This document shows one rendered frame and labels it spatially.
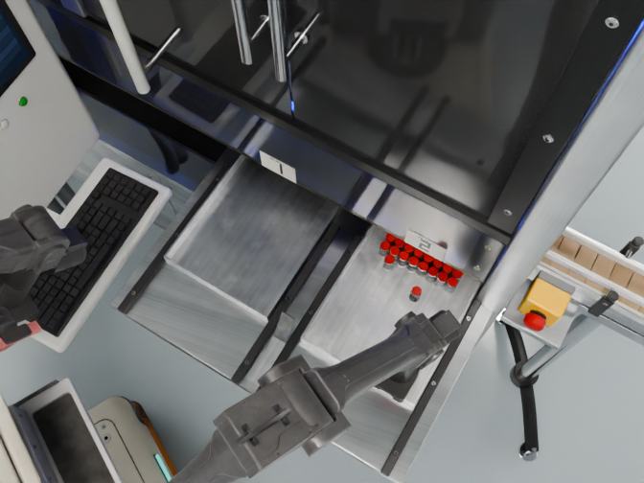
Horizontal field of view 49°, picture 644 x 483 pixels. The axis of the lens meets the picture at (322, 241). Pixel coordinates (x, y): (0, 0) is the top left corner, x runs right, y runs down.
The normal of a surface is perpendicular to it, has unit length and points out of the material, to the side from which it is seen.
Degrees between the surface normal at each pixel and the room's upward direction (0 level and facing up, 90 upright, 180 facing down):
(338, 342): 0
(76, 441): 0
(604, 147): 90
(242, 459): 42
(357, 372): 49
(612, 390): 0
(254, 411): 27
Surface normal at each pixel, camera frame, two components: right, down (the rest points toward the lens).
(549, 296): 0.00, -0.39
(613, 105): -0.51, 0.79
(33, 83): 0.88, 0.43
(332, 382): 0.63, -0.63
